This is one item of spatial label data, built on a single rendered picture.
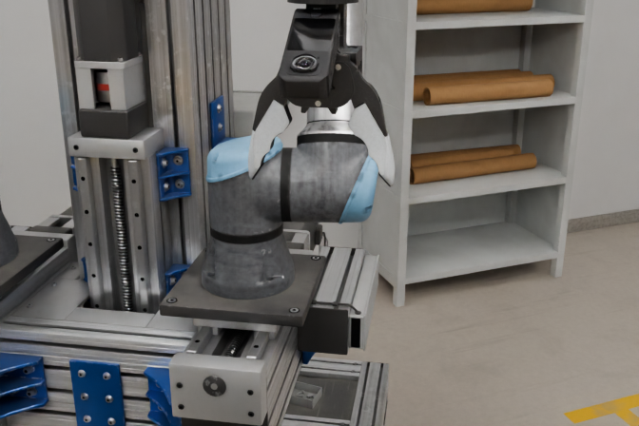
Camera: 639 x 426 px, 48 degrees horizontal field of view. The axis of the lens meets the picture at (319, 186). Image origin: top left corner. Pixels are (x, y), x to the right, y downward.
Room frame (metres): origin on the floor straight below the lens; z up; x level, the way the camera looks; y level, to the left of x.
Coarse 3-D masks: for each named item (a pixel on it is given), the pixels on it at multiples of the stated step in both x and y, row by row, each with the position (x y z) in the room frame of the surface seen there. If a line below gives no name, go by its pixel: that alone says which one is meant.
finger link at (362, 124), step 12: (360, 108) 0.71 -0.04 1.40; (360, 120) 0.71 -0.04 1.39; (372, 120) 0.71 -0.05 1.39; (360, 132) 0.71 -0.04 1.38; (372, 132) 0.71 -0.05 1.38; (372, 144) 0.71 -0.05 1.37; (384, 144) 0.71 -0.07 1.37; (372, 156) 0.71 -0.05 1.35; (384, 156) 0.71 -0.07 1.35; (384, 168) 0.71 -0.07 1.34; (384, 180) 0.71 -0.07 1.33
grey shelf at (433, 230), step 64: (384, 0) 3.12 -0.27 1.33; (576, 0) 3.33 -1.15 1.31; (384, 64) 3.11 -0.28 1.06; (448, 64) 3.49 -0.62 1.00; (512, 64) 3.61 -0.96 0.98; (576, 64) 3.23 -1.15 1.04; (448, 128) 3.49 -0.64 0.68; (512, 128) 3.62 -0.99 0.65; (576, 128) 3.23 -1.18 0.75; (384, 192) 3.06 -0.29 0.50; (448, 192) 3.01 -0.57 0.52; (512, 192) 3.60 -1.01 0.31; (384, 256) 3.05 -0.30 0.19; (448, 256) 3.17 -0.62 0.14; (512, 256) 3.17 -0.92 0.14
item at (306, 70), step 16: (304, 16) 0.72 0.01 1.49; (320, 16) 0.72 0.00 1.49; (336, 16) 0.71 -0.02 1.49; (304, 32) 0.69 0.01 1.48; (320, 32) 0.69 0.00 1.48; (336, 32) 0.69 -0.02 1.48; (288, 48) 0.67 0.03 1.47; (304, 48) 0.67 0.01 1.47; (320, 48) 0.67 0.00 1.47; (336, 48) 0.69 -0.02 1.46; (288, 64) 0.65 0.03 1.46; (304, 64) 0.64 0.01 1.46; (320, 64) 0.65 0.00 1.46; (288, 80) 0.63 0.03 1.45; (304, 80) 0.63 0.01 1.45; (320, 80) 0.63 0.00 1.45; (288, 96) 0.64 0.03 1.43; (304, 96) 0.64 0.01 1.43; (320, 96) 0.64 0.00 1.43
